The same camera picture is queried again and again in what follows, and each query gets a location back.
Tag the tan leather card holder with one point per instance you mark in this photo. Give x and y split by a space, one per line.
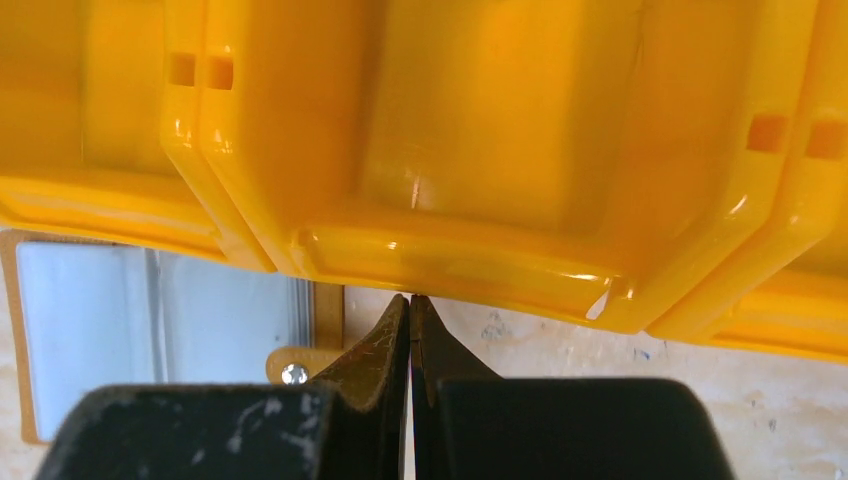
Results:
324 318

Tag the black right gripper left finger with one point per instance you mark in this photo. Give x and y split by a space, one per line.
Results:
344 423

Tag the grey card in holder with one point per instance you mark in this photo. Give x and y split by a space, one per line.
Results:
132 318

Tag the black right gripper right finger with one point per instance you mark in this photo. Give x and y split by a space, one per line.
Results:
471 423

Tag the orange three-compartment bin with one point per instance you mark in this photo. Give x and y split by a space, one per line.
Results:
677 168

